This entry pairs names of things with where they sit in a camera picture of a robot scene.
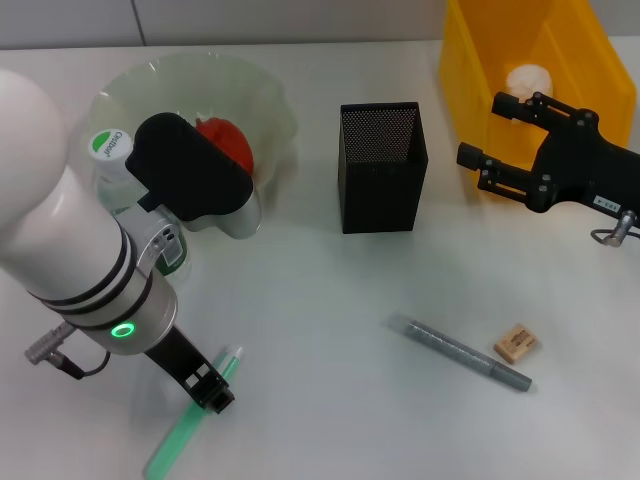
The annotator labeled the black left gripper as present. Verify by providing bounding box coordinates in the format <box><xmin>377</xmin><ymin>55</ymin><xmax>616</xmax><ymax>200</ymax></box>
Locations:
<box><xmin>143</xmin><ymin>325</ymin><xmax>236</xmax><ymax>416</ymax></box>

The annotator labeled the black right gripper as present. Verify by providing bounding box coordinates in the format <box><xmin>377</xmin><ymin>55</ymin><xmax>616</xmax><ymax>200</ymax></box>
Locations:
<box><xmin>456</xmin><ymin>91</ymin><xmax>640</xmax><ymax>215</ymax></box>

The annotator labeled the white paper ball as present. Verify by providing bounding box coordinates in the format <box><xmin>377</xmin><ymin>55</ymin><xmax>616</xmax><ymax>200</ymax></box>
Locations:
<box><xmin>505</xmin><ymin>63</ymin><xmax>555</xmax><ymax>101</ymax></box>

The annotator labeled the green pen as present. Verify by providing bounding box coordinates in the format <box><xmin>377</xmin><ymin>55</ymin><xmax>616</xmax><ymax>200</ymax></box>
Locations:
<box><xmin>143</xmin><ymin>345</ymin><xmax>246</xmax><ymax>480</ymax></box>

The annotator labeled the beige eraser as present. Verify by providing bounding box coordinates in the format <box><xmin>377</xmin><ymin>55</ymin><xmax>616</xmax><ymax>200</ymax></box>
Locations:
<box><xmin>492</xmin><ymin>323</ymin><xmax>542</xmax><ymax>362</ymax></box>

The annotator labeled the grey marker pen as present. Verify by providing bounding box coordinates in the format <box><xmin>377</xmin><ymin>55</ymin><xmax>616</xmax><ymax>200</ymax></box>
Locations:
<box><xmin>387</xmin><ymin>312</ymin><xmax>534</xmax><ymax>394</ymax></box>

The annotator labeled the red-orange toy orange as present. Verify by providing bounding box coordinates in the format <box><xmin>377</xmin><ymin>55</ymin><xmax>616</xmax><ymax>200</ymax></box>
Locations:
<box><xmin>194</xmin><ymin>116</ymin><xmax>255</xmax><ymax>175</ymax></box>

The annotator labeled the clear bottle with green label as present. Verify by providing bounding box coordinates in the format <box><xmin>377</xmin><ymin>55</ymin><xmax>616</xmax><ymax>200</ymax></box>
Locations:
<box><xmin>88</xmin><ymin>128</ymin><xmax>193</xmax><ymax>281</ymax></box>

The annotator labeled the black mesh pen holder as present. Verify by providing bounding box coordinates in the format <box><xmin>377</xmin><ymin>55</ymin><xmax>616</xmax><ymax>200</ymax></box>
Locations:
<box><xmin>337</xmin><ymin>101</ymin><xmax>430</xmax><ymax>235</ymax></box>

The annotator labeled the pale green glass fruit plate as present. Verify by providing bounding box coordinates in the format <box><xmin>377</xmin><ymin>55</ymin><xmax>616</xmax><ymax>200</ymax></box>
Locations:
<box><xmin>89</xmin><ymin>49</ymin><xmax>296</xmax><ymax>236</ymax></box>

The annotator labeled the yellow plastic bin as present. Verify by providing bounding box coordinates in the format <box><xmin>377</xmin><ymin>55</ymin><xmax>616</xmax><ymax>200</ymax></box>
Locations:
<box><xmin>438</xmin><ymin>0</ymin><xmax>639</xmax><ymax>201</ymax></box>

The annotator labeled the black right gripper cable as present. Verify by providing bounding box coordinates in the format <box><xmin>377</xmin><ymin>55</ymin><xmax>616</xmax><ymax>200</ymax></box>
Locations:
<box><xmin>591</xmin><ymin>208</ymin><xmax>640</xmax><ymax>250</ymax></box>

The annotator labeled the left gripper cable with connector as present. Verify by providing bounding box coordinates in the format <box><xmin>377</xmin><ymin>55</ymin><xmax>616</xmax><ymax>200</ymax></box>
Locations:
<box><xmin>24</xmin><ymin>322</ymin><xmax>112</xmax><ymax>382</ymax></box>

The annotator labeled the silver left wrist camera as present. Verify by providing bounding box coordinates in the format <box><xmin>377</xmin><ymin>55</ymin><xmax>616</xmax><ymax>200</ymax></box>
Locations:
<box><xmin>123</xmin><ymin>112</ymin><xmax>265</xmax><ymax>240</ymax></box>

